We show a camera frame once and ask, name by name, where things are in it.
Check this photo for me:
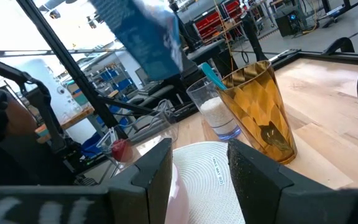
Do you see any black aluminium table frame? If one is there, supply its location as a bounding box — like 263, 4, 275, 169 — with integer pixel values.
16, 0, 358, 141

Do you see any black computer tower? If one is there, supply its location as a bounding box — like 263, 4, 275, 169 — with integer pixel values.
274, 7, 308, 38

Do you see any shelf with blue bins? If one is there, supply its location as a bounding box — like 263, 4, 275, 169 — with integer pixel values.
99, 66, 134, 91

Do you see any blue cereal box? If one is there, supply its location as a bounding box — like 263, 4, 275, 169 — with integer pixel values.
88, 0, 185, 82

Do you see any shelf with red bins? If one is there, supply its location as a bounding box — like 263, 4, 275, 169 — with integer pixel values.
193, 0, 246, 42

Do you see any red apple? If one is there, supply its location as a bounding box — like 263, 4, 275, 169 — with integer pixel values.
111, 139, 134, 163

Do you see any blue plastic bin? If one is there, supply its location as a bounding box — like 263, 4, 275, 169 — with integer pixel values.
81, 132, 106, 159

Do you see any pink ceramic bowl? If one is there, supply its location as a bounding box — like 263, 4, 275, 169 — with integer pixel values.
165, 163, 190, 224

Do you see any clear glass baking dish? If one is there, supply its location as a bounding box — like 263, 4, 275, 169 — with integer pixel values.
96, 123, 180, 171

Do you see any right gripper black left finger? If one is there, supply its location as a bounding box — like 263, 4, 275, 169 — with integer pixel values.
109, 138, 173, 224

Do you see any clear glass of milk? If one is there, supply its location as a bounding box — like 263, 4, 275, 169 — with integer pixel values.
186, 74, 242, 141

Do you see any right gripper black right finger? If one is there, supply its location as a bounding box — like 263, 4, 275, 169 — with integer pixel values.
227, 139, 319, 224

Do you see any amber plastic tumbler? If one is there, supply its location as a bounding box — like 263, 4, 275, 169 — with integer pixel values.
218, 60, 298, 165

